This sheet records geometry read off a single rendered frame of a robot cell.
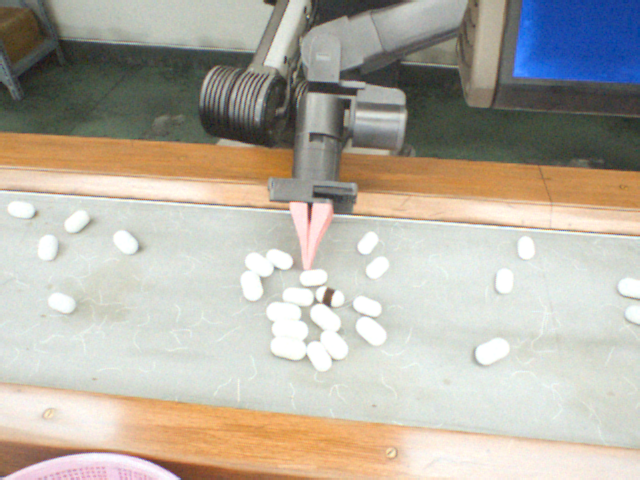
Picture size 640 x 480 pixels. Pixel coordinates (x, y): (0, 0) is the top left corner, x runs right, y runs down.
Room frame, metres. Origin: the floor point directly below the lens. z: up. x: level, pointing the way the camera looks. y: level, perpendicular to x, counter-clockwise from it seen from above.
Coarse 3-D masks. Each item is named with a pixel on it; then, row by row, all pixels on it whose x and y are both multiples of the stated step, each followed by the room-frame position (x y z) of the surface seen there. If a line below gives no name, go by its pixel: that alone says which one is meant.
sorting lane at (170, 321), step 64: (0, 192) 0.57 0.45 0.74; (0, 256) 0.44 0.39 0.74; (64, 256) 0.44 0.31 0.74; (128, 256) 0.44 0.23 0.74; (192, 256) 0.44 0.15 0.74; (320, 256) 0.44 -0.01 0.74; (384, 256) 0.44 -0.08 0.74; (448, 256) 0.44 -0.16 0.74; (512, 256) 0.44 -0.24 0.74; (576, 256) 0.44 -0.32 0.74; (0, 320) 0.34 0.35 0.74; (64, 320) 0.34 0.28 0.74; (128, 320) 0.34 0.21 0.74; (192, 320) 0.34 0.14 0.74; (256, 320) 0.34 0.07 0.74; (384, 320) 0.34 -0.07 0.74; (448, 320) 0.34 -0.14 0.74; (512, 320) 0.34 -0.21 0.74; (576, 320) 0.34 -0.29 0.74; (64, 384) 0.26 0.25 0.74; (128, 384) 0.26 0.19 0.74; (192, 384) 0.26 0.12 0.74; (256, 384) 0.26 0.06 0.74; (320, 384) 0.26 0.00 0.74; (384, 384) 0.26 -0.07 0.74; (448, 384) 0.26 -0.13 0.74; (512, 384) 0.26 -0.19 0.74; (576, 384) 0.26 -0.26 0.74
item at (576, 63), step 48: (480, 0) 0.29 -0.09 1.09; (528, 0) 0.28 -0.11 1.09; (576, 0) 0.28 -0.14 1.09; (624, 0) 0.28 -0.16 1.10; (480, 48) 0.27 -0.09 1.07; (528, 48) 0.27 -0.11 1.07; (576, 48) 0.27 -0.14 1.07; (624, 48) 0.27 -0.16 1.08; (480, 96) 0.26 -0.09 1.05; (528, 96) 0.26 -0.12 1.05; (576, 96) 0.25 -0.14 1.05; (624, 96) 0.25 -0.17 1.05
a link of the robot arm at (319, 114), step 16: (304, 96) 0.55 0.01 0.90; (320, 96) 0.54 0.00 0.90; (336, 96) 0.55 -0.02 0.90; (352, 96) 0.55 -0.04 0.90; (304, 112) 0.53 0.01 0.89; (320, 112) 0.53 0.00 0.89; (336, 112) 0.53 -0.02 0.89; (352, 112) 0.53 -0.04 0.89; (304, 128) 0.52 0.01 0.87; (320, 128) 0.51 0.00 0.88; (336, 128) 0.52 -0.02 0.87; (352, 128) 0.52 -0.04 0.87
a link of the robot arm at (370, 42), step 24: (408, 0) 0.62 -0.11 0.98; (432, 0) 0.61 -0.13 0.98; (456, 0) 0.61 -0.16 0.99; (336, 24) 0.59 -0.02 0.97; (360, 24) 0.59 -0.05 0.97; (384, 24) 0.59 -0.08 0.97; (408, 24) 0.59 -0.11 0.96; (432, 24) 0.59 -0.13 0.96; (456, 24) 0.60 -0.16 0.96; (360, 48) 0.57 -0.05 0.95; (384, 48) 0.57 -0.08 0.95; (408, 48) 0.59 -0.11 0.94; (360, 72) 0.59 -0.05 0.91
